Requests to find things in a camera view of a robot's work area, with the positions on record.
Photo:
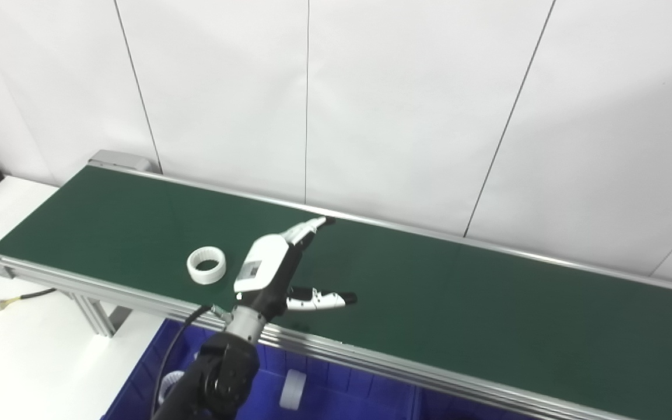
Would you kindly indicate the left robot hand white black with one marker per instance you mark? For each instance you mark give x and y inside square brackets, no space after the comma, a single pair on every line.
[260,265]

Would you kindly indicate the white short cylinder part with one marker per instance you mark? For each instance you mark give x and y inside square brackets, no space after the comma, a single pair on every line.
[293,389]

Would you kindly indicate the green conveyor belt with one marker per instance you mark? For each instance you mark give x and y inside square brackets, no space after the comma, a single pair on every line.
[371,360]
[441,297]

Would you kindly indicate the blue bin with white parts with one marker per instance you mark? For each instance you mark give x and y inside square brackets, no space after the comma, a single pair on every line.
[342,391]

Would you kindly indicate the grey conveyor motor housing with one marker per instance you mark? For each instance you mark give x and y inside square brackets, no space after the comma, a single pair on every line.
[120,160]

